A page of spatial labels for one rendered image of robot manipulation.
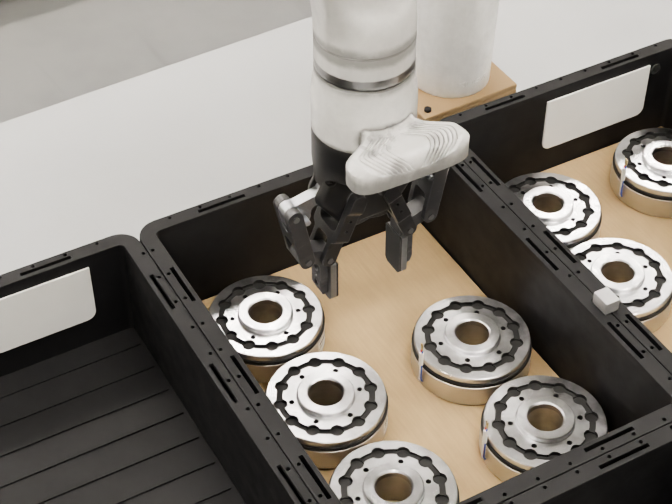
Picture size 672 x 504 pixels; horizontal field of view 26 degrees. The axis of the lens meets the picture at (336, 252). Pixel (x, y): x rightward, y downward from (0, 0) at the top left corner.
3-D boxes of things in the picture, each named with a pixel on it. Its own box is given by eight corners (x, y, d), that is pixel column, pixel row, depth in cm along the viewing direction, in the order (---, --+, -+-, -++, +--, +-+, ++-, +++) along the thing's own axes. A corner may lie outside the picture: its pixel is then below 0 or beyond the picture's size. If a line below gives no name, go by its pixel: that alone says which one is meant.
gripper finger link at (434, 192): (440, 160, 107) (416, 224, 111) (459, 159, 108) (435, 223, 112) (421, 140, 109) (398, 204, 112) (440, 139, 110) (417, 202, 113)
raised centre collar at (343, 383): (285, 388, 122) (285, 383, 121) (337, 366, 123) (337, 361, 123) (313, 427, 118) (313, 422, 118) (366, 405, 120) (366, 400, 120)
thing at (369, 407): (244, 382, 123) (244, 378, 122) (348, 340, 126) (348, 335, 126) (301, 465, 116) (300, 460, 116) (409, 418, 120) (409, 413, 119)
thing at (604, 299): (591, 302, 119) (593, 291, 118) (605, 296, 120) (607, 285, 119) (604, 315, 118) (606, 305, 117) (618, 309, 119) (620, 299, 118)
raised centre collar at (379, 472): (349, 483, 114) (350, 478, 114) (402, 457, 116) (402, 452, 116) (384, 526, 111) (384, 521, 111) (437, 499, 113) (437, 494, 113)
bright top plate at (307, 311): (191, 300, 130) (190, 295, 129) (294, 266, 133) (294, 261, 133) (234, 376, 123) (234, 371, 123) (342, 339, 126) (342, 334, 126)
